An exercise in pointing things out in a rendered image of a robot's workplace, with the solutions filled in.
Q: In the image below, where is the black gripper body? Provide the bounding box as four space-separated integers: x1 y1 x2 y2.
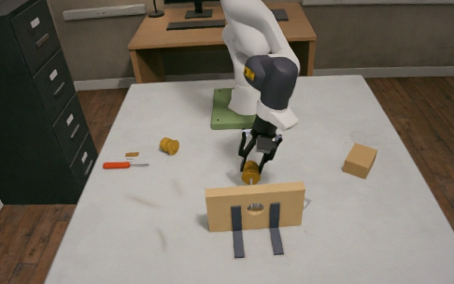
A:
250 114 277 139

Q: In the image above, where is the tan wooden board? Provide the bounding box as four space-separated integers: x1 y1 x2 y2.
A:
206 181 305 233

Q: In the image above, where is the tan cardboard box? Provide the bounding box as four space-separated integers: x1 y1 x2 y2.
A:
343 143 377 179

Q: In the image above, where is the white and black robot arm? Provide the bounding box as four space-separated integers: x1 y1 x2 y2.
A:
220 0 301 131

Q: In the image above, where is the orange-handled screwdriver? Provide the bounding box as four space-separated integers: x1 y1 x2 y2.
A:
103 162 146 169

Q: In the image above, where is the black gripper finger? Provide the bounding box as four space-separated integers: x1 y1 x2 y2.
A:
238 128 258 172
259 135 283 174

